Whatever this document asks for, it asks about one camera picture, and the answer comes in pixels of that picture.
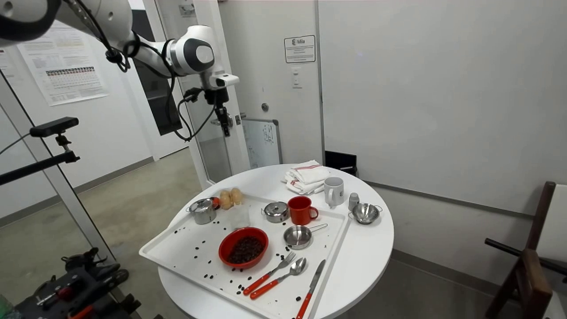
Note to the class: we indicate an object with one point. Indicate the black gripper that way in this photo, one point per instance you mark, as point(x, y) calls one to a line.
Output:
point(219, 100)

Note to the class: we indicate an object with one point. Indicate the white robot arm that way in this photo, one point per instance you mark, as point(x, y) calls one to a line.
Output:
point(196, 54)

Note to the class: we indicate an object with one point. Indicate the red bowl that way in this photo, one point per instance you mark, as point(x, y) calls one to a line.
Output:
point(226, 251)

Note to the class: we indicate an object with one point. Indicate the steel bowl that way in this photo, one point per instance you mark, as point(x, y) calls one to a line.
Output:
point(366, 213)

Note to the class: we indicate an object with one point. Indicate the small white board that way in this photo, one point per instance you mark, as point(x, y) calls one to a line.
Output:
point(262, 143)

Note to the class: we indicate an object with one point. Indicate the brown egg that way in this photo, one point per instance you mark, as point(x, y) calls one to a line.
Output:
point(226, 194)
point(228, 203)
point(239, 199)
point(237, 192)

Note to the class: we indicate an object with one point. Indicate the clear egg carton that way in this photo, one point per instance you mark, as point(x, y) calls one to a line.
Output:
point(231, 197)

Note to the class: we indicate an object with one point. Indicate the orange round timer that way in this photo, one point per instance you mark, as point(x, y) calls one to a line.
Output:
point(216, 203)

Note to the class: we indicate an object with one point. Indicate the white red striped towel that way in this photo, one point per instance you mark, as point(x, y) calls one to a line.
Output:
point(304, 178)

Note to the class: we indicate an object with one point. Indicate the steel pot with lid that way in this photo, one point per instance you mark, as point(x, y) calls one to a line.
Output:
point(276, 208)

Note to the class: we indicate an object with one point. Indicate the small steel pan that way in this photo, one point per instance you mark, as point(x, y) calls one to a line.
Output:
point(276, 217)

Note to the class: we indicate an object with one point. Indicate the red cup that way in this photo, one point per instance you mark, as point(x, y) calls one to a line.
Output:
point(301, 212)

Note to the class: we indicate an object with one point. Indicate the dark beans heap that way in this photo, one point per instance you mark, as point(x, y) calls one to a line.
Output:
point(247, 249)

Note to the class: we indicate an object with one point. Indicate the white plastic tray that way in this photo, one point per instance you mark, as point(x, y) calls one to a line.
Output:
point(196, 249)

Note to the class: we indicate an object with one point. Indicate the white mug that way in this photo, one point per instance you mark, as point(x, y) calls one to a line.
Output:
point(334, 192)

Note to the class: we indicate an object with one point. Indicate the steel salt shaker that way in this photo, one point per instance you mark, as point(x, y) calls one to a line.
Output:
point(354, 203)

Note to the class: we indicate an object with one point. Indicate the grey metal stand pole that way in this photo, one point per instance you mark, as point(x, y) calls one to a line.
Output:
point(60, 178)

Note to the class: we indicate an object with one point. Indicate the black floor equipment pile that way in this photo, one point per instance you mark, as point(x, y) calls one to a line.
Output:
point(72, 290)

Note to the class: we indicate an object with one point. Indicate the wooden chair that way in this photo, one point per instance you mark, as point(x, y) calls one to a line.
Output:
point(533, 272)

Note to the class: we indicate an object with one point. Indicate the white wall sign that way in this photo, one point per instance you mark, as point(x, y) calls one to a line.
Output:
point(301, 49)

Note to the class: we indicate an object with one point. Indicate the white wall poster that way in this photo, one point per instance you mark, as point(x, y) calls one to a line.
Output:
point(65, 65)

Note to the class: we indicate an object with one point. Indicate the black stand camera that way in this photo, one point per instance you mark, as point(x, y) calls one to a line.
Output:
point(54, 127)

